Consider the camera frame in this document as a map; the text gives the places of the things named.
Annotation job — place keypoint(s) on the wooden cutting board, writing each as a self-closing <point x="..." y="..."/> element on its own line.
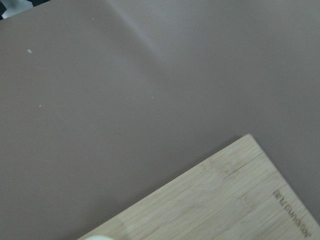
<point x="235" y="194"/>

